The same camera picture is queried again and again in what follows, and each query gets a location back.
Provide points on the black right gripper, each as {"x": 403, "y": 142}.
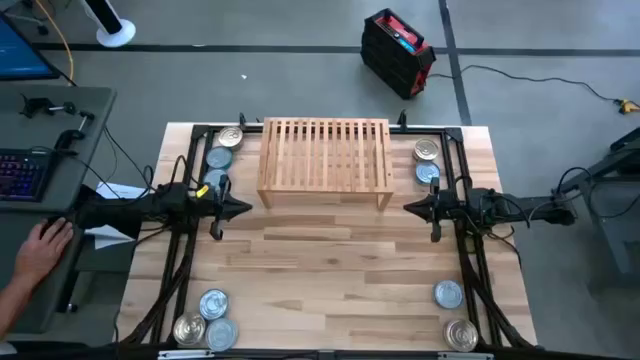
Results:
{"x": 450, "y": 209}

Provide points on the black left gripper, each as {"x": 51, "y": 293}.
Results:
{"x": 220, "y": 207}

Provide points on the silver lidded tin can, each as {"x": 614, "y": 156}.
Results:
{"x": 448, "y": 294}
{"x": 219, "y": 157}
{"x": 425, "y": 171}
{"x": 221, "y": 334}
{"x": 213, "y": 304}
{"x": 211, "y": 179}

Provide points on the gold lidded tin can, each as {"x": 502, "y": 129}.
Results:
{"x": 189, "y": 329}
{"x": 426, "y": 149}
{"x": 460, "y": 335}
{"x": 231, "y": 136}

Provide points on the wooden slatted shelf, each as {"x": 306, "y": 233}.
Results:
{"x": 325, "y": 190}

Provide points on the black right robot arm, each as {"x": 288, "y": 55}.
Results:
{"x": 525, "y": 210}

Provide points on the person's forearm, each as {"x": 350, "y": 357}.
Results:
{"x": 12, "y": 305}

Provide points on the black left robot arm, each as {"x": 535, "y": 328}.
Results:
{"x": 165, "y": 200}

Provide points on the yellow tag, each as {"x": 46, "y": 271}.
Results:
{"x": 202, "y": 191}

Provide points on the black table clamp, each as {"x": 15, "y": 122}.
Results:
{"x": 401, "y": 118}
{"x": 242, "y": 120}

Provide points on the black box beside desk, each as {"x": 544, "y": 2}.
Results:
{"x": 127, "y": 229}

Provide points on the white printed paper sheet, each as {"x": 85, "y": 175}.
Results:
{"x": 120, "y": 191}

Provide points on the red and black equipment case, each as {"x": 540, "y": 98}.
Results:
{"x": 395, "y": 55}

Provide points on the grey desk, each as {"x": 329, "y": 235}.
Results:
{"x": 102, "y": 97}

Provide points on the black desk clamp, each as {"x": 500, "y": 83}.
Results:
{"x": 37, "y": 106}
{"x": 70, "y": 135}

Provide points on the person's hand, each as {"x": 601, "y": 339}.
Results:
{"x": 42, "y": 250}

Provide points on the backlit black keyboard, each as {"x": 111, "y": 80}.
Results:
{"x": 22, "y": 175}

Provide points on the yellow plug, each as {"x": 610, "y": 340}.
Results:
{"x": 627, "y": 105}

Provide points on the lit computer monitor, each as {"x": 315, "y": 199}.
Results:
{"x": 20, "y": 55}

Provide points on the chair leg with caster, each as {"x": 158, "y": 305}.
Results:
{"x": 41, "y": 29}

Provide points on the silver metal bracket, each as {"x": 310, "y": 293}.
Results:
{"x": 465, "y": 356}
{"x": 185, "y": 354}

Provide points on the black metal cart frame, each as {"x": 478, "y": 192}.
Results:
{"x": 620, "y": 165}

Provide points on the white pedestal stand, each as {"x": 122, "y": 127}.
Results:
{"x": 117, "y": 34}

